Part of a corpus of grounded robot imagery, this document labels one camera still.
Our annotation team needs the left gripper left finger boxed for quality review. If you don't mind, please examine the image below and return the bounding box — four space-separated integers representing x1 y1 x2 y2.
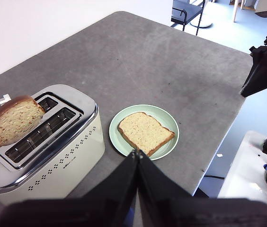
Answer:
0 150 138 227

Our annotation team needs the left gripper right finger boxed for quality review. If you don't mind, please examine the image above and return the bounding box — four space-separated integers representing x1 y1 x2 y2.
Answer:
138 149 267 227

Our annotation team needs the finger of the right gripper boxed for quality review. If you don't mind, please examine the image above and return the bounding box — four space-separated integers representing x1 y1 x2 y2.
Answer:
240 50 267 98

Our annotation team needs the square bread slice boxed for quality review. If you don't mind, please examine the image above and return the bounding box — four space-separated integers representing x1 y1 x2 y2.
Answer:
118 112 176 157

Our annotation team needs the pale green round plate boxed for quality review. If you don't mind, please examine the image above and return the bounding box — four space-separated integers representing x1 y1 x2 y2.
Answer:
109 104 179 161

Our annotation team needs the cream toaster with chrome top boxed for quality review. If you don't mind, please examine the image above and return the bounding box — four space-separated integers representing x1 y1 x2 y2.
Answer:
0 84 106 206

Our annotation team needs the domed bread slice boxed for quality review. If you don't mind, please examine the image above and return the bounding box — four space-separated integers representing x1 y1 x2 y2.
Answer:
0 95 46 148

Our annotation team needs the wooden furniture leg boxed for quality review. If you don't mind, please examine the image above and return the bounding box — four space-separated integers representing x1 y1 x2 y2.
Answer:
232 0 240 23

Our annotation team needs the white round stand foot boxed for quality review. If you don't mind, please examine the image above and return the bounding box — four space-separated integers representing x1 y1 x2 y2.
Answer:
189 17 213 28

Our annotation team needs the white stand base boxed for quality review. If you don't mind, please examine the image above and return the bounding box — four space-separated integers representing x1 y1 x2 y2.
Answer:
218 131 267 199

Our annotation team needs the thin black cable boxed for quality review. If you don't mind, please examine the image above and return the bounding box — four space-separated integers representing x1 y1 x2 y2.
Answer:
204 174 226 180

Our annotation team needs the black metal frame chair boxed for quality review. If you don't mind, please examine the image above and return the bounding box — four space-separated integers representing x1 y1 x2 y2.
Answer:
170 0 206 36

